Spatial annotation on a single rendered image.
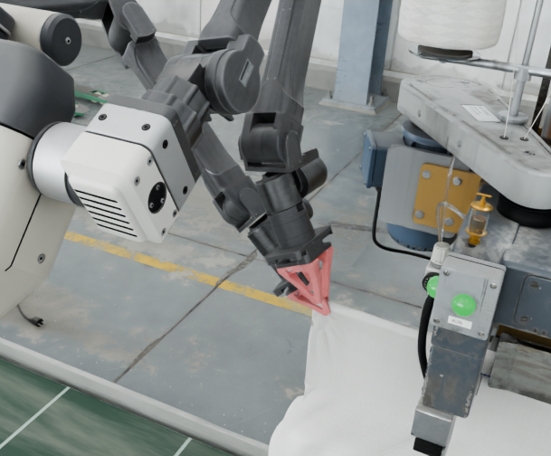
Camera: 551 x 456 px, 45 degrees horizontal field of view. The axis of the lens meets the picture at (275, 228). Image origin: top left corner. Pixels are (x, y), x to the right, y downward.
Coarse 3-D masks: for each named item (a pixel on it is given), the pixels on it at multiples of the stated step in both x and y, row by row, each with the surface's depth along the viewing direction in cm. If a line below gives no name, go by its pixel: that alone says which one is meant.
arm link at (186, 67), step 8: (184, 56) 84; (192, 56) 83; (200, 56) 82; (208, 56) 81; (176, 64) 81; (184, 64) 81; (192, 64) 80; (200, 64) 80; (168, 72) 81; (176, 72) 80; (184, 72) 79; (192, 72) 79; (200, 72) 80; (192, 80) 79; (200, 80) 80; (200, 88) 80; (208, 112) 84; (216, 112) 83; (208, 120) 87; (232, 120) 85
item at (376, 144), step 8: (368, 136) 134; (376, 136) 135; (384, 136) 135; (392, 136) 136; (400, 136) 136; (368, 144) 133; (376, 144) 131; (384, 144) 131; (392, 144) 131; (400, 144) 132; (368, 152) 132; (376, 152) 130; (384, 152) 130; (368, 160) 132; (376, 160) 131; (384, 160) 131; (360, 168) 141; (368, 168) 131; (376, 168) 131; (384, 168) 131; (368, 176) 132; (376, 176) 132; (368, 184) 133; (376, 184) 133
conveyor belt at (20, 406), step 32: (0, 384) 198; (32, 384) 199; (0, 416) 186; (32, 416) 187; (64, 416) 188; (96, 416) 188; (128, 416) 189; (0, 448) 176; (32, 448) 177; (64, 448) 177; (96, 448) 178; (128, 448) 179; (160, 448) 179; (192, 448) 180
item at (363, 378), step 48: (336, 336) 123; (384, 336) 118; (336, 384) 127; (384, 384) 122; (480, 384) 114; (288, 432) 129; (336, 432) 126; (384, 432) 124; (480, 432) 118; (528, 432) 114
